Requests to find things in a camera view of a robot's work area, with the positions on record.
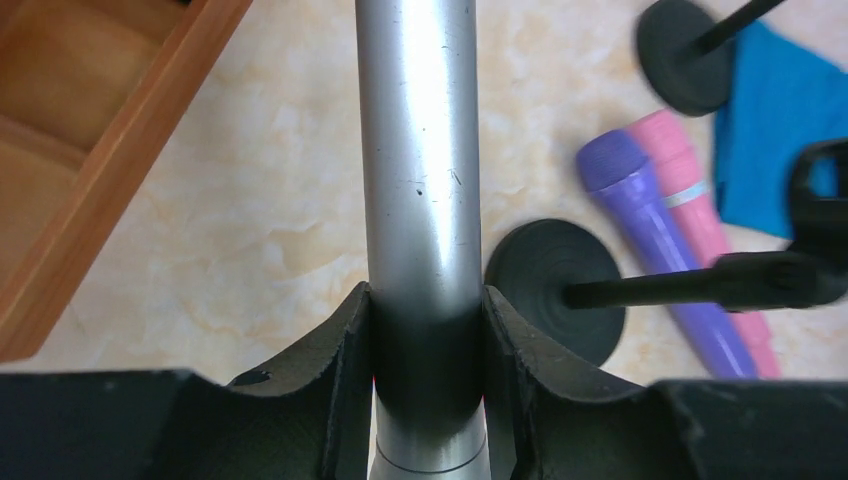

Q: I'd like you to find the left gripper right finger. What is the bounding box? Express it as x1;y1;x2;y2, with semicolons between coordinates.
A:
483;287;847;479

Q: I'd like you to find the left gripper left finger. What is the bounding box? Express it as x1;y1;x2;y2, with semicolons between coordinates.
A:
1;283;373;479

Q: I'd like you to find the black mic stand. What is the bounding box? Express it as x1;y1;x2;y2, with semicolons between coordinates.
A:
635;0;783;118
485;139;847;365

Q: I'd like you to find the silver grey microphone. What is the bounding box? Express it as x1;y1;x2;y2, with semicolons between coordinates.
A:
355;1;491;479

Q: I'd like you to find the purple microphone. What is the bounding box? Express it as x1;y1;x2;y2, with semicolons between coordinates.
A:
576;129;759;379

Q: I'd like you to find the pink microphone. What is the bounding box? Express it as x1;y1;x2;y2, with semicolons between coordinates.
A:
626;110;782;379

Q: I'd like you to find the brown wooden compartment tray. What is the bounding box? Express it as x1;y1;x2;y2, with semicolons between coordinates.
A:
1;0;249;362

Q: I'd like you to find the blue folded cloth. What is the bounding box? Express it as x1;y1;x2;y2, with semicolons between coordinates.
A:
713;21;847;239

